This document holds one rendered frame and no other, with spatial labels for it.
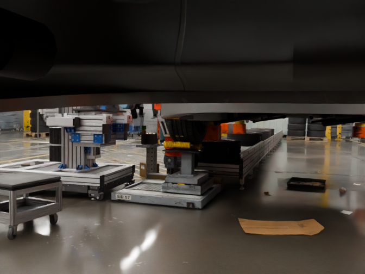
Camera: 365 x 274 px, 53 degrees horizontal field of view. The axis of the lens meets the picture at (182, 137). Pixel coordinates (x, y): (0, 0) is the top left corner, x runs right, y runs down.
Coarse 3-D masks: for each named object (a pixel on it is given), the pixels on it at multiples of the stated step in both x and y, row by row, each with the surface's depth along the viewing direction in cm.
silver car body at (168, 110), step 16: (176, 112) 240; (192, 112) 234; (208, 112) 229; (224, 112) 225; (240, 112) 222; (256, 112) 218; (272, 112) 216; (288, 112) 213; (304, 112) 210; (320, 112) 207; (336, 112) 205; (352, 112) 202
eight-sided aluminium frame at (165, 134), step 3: (159, 111) 314; (159, 114) 314; (159, 117) 314; (159, 120) 315; (162, 120) 314; (165, 120) 314; (162, 123) 321; (165, 123) 317; (162, 126) 321; (165, 126) 319; (162, 129) 324; (165, 129) 328; (162, 132) 326; (165, 132) 328; (168, 132) 324; (165, 135) 329; (168, 135) 328
